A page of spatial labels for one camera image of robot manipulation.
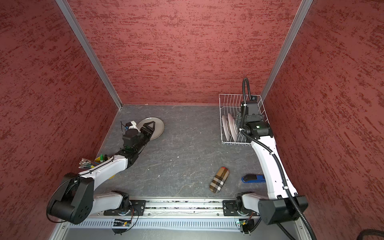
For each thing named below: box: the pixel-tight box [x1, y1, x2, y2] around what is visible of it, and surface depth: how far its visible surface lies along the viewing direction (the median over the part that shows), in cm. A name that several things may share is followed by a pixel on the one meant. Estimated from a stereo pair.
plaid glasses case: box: [209, 166, 230, 194], surface depth 82 cm
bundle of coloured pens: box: [78, 158, 100, 169], surface depth 74 cm
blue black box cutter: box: [241, 174, 266, 183], surface depth 85 cm
